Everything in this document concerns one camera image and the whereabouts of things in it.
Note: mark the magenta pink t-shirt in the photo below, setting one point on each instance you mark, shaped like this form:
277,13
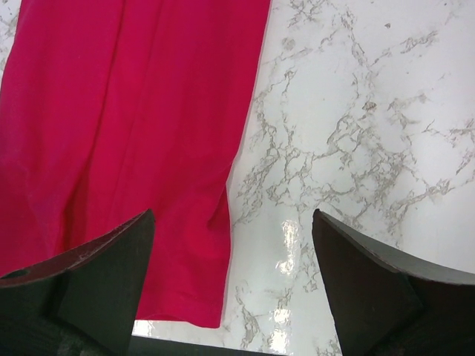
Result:
111,108

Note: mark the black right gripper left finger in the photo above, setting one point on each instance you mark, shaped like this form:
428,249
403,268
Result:
81,302

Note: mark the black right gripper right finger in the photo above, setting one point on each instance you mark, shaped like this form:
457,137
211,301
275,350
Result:
387,302

